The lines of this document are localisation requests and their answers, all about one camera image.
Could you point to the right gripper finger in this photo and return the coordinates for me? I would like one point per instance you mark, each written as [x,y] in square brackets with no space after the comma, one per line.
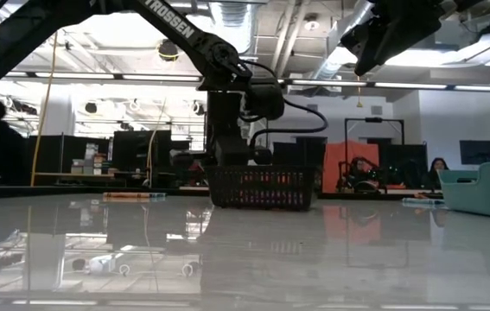
[359,36]
[378,49]

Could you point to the black slotted plastic basket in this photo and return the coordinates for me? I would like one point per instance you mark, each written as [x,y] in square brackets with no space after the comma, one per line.
[262,190]

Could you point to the blue crayon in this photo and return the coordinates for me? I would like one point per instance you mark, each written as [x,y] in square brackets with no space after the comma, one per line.
[421,201]
[158,195]

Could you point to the orange crayon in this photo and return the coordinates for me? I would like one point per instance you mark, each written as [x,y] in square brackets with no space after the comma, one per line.
[420,195]
[125,195]

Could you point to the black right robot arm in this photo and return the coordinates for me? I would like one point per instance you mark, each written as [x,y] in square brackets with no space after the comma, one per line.
[469,4]

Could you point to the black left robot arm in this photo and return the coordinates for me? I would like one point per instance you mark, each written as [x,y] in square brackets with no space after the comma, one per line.
[184,30]

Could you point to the round ceiling fixture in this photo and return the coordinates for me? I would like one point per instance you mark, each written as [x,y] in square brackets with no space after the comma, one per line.
[311,20]

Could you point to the black partition panel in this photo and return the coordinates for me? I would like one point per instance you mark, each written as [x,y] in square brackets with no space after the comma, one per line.
[404,164]
[296,155]

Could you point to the orange partition cloth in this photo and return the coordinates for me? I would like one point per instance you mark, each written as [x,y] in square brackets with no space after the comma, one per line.
[335,164]

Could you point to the stacked cardboard boxes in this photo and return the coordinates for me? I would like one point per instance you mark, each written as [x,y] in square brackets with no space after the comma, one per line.
[91,160]

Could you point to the black computer monitor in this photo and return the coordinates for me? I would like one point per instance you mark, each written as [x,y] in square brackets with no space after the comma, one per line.
[480,151]

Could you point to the long ceiling light strip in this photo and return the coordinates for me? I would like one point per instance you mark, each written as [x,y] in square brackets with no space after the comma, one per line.
[76,75]

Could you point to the teal plastic bin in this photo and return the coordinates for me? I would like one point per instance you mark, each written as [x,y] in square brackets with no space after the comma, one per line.
[486,194]

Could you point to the silver ventilation duct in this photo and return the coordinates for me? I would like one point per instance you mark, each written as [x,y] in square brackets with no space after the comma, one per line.
[231,13]
[328,65]

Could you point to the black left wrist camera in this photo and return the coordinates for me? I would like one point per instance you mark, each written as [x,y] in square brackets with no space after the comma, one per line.
[268,101]

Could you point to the grey wall vent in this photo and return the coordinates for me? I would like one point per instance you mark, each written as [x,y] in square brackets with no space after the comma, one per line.
[309,105]
[376,109]

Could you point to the black metal frame stand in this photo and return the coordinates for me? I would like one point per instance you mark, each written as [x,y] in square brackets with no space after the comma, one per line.
[373,118]

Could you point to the black partition wall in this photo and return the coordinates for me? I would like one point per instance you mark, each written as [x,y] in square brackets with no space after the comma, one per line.
[50,155]
[132,151]

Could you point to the black overhead camera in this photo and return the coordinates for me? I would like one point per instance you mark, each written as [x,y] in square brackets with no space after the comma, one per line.
[167,49]

